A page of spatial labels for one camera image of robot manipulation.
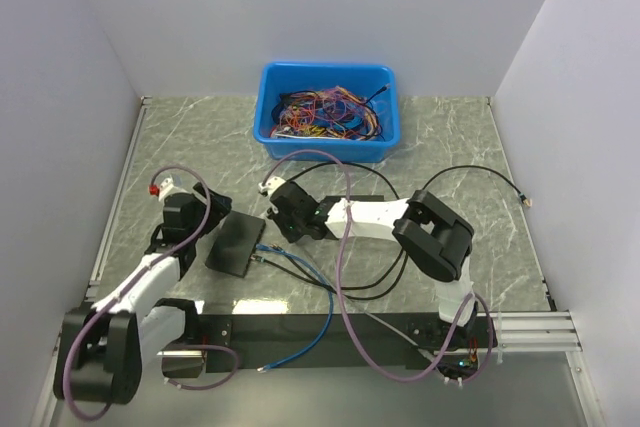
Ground black network switch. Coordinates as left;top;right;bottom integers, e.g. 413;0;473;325
205;211;266;278
322;194;385;203

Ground blue ethernet cable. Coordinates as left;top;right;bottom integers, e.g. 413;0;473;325
255;242;336;374

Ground black braided ethernet cable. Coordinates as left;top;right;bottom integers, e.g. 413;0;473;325
252;254;401;301

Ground grey ethernet cable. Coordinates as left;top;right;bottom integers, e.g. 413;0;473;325
294;241;451;363

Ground long black ethernet cable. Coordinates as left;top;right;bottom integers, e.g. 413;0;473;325
289;162;535;213

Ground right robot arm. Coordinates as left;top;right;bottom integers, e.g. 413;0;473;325
259;177;476;346

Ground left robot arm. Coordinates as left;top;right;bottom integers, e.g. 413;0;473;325
53;179;232;405

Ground blue plastic bin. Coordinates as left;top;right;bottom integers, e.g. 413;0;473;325
253;62;401;163

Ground black base beam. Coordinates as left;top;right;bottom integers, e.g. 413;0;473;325
198;313;498;378

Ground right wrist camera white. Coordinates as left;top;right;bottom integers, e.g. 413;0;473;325
258;176;286;198

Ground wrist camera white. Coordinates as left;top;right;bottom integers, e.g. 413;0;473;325
258;176;286;198
148;175;186;202

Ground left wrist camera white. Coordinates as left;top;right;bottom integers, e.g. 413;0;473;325
148;175;186;202

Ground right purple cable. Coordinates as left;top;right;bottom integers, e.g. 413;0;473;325
262;149;496;383

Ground tangled coloured wires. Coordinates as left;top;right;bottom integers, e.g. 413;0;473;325
270;82;393;141

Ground aluminium rail frame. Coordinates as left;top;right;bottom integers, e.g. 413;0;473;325
29;96;601;427

